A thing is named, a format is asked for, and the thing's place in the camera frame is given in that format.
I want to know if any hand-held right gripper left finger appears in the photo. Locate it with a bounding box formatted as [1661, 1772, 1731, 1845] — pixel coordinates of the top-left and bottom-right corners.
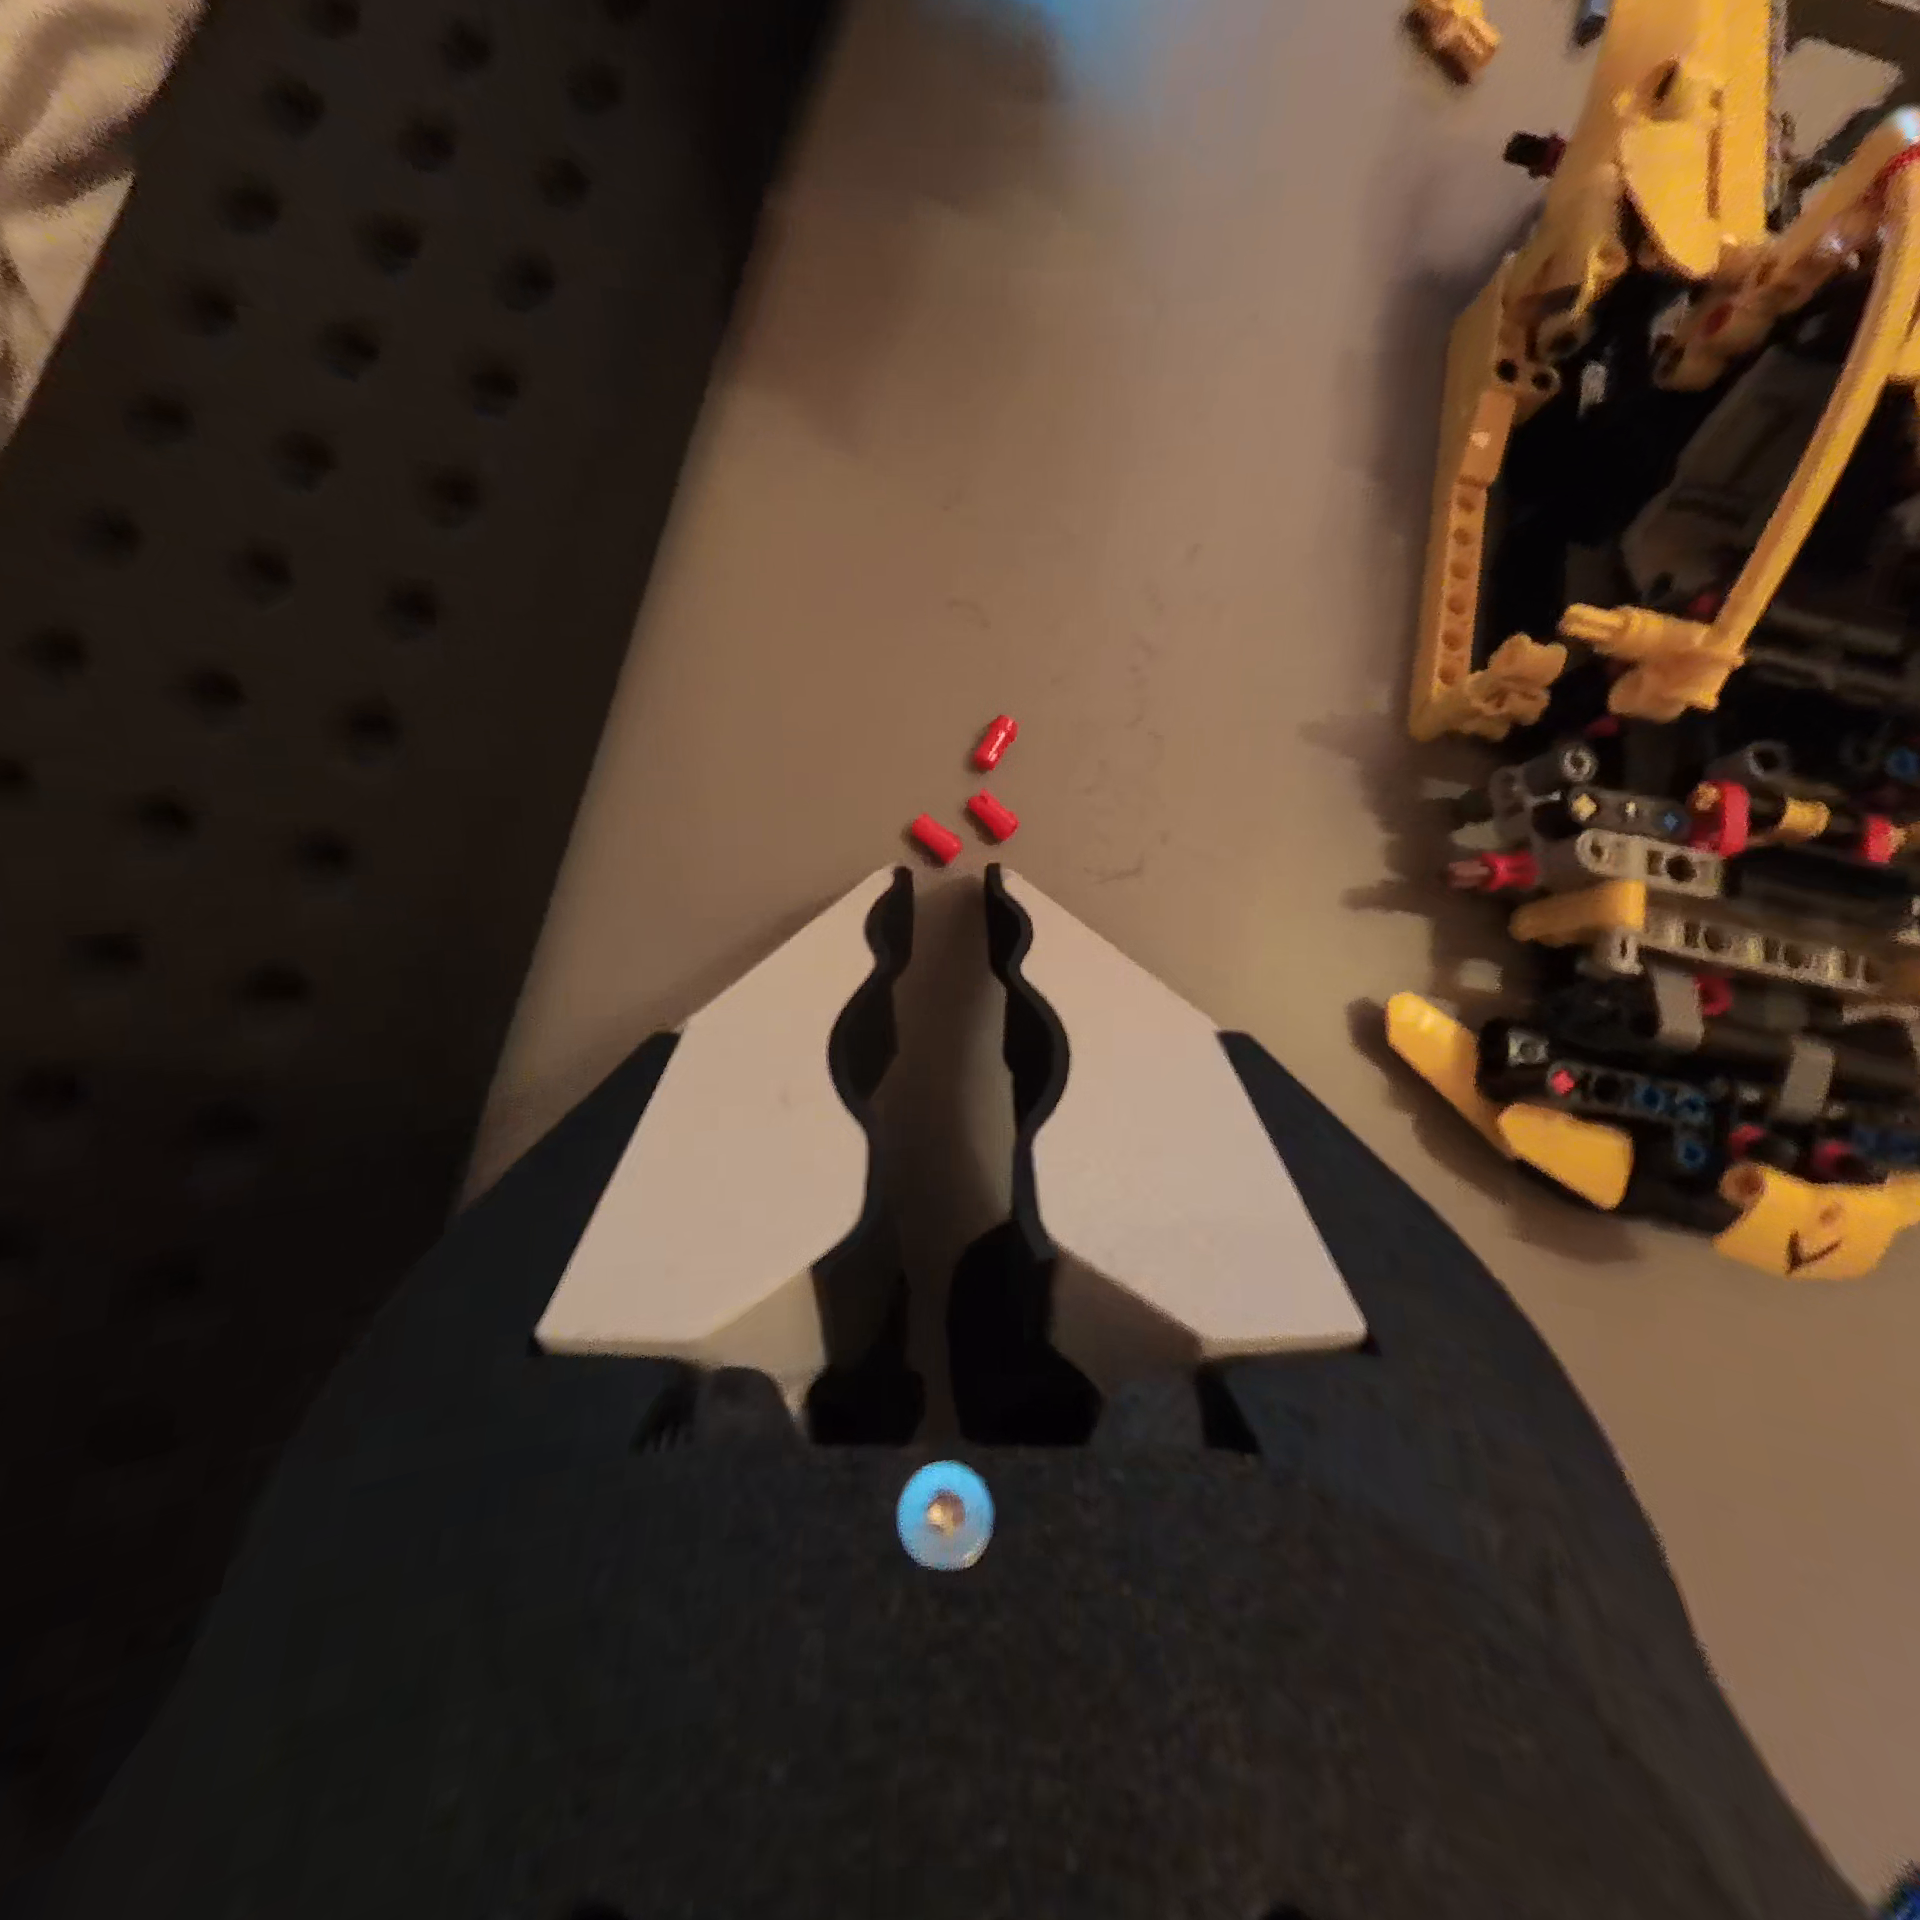
[538, 859, 931, 1451]

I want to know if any yellow brick toy car model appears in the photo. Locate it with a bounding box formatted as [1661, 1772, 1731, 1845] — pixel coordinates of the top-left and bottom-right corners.
[1385, 0, 1920, 1286]

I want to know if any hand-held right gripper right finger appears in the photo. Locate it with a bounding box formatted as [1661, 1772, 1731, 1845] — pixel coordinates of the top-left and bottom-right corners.
[948, 859, 1363, 1451]

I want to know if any person's white shirt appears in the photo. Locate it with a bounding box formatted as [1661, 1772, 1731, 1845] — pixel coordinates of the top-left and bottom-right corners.
[0, 0, 204, 436]

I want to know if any grey desk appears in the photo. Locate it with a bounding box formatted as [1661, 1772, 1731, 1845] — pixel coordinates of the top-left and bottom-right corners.
[451, 0, 1920, 1911]

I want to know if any black perforated mat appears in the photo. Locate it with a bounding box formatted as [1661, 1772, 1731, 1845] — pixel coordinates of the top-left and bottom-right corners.
[0, 0, 839, 1881]

